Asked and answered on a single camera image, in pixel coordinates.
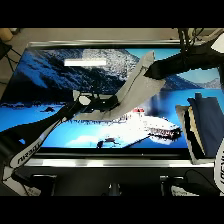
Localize navy blue garment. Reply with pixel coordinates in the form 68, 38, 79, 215
187, 92, 224, 158

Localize black garment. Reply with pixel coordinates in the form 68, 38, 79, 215
183, 106, 206, 160

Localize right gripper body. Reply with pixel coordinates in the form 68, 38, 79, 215
145, 61, 170, 81

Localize silver frame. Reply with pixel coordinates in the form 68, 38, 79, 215
24, 39, 216, 197

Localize grey shirt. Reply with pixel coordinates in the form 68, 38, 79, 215
71, 50, 167, 122

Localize black cable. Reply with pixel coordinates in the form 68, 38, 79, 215
177, 28, 202, 58

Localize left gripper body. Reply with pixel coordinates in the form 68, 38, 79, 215
90, 94, 120, 112

